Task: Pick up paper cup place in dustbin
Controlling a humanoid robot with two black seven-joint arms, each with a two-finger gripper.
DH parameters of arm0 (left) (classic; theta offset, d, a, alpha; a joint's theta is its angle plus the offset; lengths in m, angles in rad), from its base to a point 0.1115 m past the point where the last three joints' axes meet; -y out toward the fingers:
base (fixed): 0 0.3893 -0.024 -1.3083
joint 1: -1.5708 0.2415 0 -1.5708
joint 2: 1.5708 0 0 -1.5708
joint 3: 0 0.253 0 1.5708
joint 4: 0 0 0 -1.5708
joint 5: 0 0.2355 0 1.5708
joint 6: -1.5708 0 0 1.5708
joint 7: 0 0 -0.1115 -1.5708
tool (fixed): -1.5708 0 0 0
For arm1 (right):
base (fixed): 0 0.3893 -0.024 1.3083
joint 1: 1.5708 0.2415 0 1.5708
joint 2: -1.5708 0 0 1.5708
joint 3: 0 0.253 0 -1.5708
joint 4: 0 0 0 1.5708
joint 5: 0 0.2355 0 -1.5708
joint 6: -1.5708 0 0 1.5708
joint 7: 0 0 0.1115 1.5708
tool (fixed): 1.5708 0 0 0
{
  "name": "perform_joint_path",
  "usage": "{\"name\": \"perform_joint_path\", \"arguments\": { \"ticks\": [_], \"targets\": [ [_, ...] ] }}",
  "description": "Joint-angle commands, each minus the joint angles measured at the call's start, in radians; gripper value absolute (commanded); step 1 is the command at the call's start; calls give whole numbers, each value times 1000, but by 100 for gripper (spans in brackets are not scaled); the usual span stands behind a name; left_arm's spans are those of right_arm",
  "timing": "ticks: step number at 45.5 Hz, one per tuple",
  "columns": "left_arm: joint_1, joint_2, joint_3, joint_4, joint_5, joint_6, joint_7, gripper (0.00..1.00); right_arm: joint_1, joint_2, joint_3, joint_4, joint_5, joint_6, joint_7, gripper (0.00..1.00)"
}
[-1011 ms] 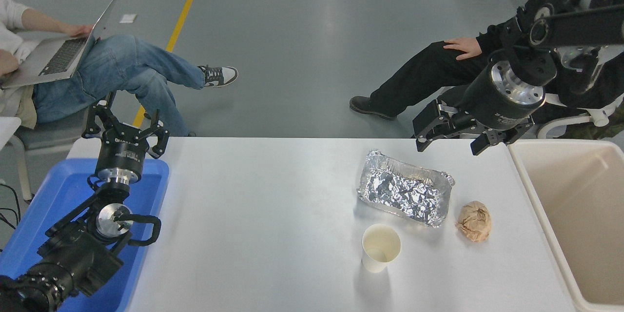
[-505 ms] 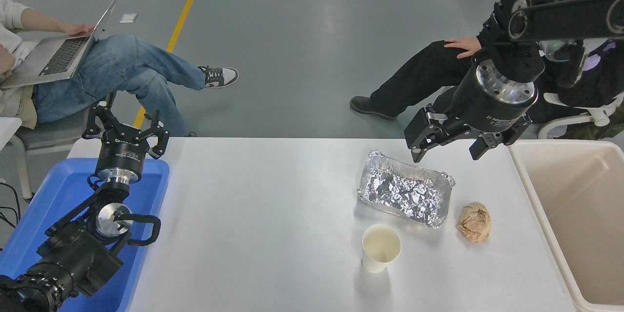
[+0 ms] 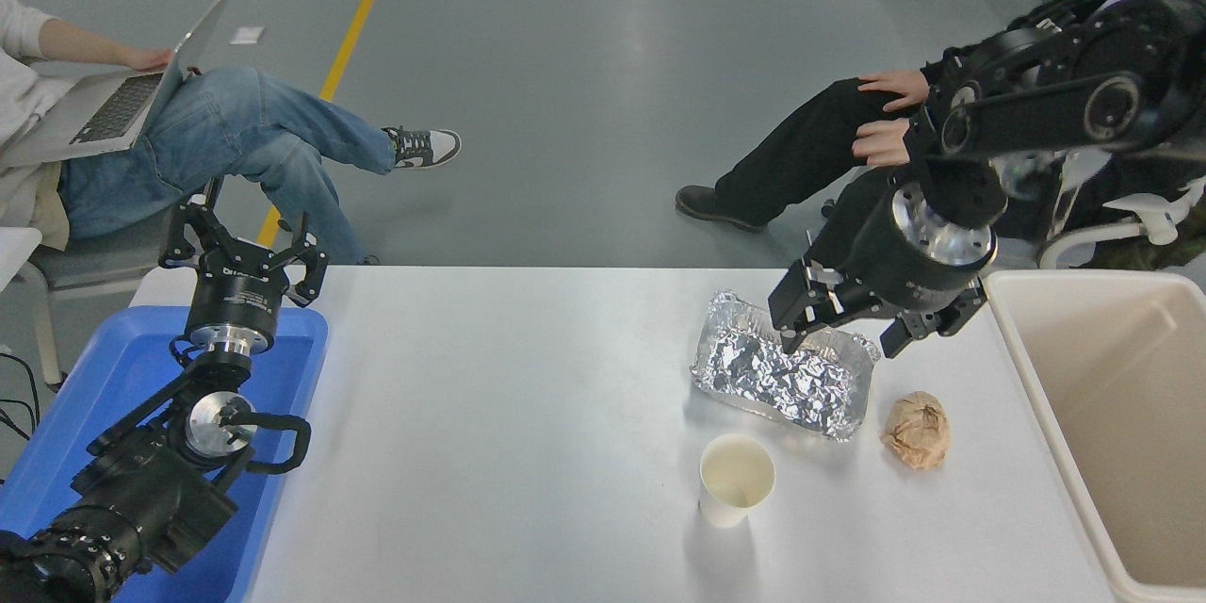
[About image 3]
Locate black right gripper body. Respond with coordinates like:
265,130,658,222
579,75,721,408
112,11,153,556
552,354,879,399
808,188,998,314

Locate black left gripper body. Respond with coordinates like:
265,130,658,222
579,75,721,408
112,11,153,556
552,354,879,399
186,245,291,333

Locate white paper cup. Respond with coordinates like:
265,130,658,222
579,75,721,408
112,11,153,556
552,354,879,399
698,432,776,529

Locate lanyard person's left hand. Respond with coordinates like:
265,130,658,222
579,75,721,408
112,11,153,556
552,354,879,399
852,118,913,170

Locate lanyard person's right hand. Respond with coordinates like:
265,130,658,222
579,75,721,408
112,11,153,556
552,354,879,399
857,69,931,112

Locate grey chair with white legs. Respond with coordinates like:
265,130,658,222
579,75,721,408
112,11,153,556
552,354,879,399
17,207,185,389

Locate crinkled foil tray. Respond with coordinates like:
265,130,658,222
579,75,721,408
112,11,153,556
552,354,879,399
690,289,881,442

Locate crumpled tan paper ball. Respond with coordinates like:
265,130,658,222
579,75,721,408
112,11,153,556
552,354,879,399
880,390,951,472

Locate blue plastic tray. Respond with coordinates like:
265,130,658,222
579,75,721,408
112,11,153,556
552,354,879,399
0,304,329,603

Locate person with laptop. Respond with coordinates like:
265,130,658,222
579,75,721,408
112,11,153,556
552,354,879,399
0,0,463,267

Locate white side table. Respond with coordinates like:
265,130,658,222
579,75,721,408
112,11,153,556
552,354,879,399
0,227,44,291

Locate silver laptop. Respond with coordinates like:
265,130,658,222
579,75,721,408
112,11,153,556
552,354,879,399
0,0,238,169

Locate large pale bin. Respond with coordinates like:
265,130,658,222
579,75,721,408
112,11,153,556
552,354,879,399
982,269,1206,603

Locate person with lanyard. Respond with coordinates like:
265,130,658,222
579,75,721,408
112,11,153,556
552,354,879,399
675,0,1206,269

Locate black floor cables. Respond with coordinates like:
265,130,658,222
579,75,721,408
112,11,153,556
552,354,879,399
0,350,43,442

